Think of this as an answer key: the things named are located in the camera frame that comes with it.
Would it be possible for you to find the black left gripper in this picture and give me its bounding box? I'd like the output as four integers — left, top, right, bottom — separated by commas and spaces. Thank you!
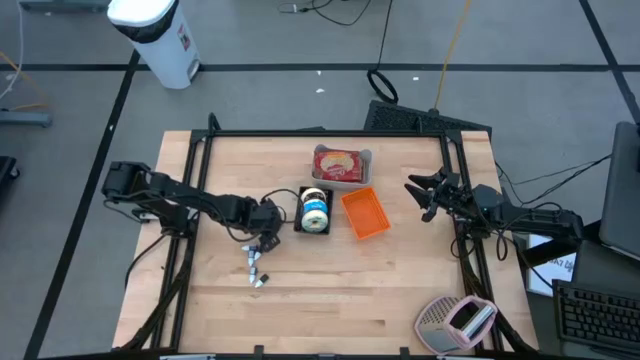
247, 198, 284, 254

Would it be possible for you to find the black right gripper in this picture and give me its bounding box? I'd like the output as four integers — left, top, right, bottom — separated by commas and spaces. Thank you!
404, 169, 474, 221

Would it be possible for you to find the teal frosted donut tape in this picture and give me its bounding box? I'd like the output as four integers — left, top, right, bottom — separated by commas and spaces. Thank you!
301, 209, 330, 234

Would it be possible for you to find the blue frosted donut tape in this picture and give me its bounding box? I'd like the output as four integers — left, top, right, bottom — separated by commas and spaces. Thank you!
301, 198, 330, 215

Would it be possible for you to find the black patterned tape ring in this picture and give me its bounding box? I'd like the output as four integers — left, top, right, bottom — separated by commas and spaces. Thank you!
300, 186, 329, 202

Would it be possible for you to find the red snack package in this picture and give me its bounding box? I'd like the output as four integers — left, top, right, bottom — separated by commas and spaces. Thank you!
312, 149, 367, 184

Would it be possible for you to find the black plastic basket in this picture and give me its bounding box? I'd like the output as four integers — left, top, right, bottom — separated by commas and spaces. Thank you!
293, 185, 335, 236

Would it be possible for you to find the orange plastic basket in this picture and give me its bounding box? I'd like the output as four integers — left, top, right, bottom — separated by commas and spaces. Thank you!
340, 186, 392, 241

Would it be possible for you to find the black perforated panel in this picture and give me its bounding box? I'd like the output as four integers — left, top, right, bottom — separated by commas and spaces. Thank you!
363, 99, 494, 135

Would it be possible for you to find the white plastic bin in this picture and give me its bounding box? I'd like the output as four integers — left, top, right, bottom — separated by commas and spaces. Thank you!
310, 143, 374, 191

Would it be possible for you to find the pink mesh desk organizer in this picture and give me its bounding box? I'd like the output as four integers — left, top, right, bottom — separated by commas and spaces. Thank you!
413, 294, 500, 355

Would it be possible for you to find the white paper sheet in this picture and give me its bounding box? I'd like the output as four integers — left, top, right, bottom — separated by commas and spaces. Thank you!
525, 233, 577, 297

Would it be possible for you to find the black keyboard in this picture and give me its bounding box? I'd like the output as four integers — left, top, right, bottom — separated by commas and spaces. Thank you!
552, 278, 640, 359

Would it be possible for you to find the white trash can black liner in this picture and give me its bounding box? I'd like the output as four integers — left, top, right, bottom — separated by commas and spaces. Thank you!
106, 0, 202, 90

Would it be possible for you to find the black chair base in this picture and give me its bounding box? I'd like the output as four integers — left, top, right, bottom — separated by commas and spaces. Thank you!
0, 155, 21, 201

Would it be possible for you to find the grey metal bar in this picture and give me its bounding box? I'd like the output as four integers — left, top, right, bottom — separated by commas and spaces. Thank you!
0, 108, 54, 129
18, 0, 111, 14

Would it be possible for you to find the black metal table frame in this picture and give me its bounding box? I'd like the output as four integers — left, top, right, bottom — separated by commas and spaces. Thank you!
119, 112, 539, 359

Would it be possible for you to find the black hanging cable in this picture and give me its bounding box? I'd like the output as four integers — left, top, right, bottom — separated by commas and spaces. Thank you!
366, 0, 400, 105

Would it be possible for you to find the yellow hanging cable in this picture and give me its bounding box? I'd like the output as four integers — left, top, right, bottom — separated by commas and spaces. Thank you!
432, 0, 474, 112

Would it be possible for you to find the thin black cable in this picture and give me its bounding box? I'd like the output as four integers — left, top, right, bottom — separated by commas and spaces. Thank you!
277, 0, 374, 27

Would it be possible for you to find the white cable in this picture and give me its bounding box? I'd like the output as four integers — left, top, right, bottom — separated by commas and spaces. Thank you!
0, 0, 26, 101

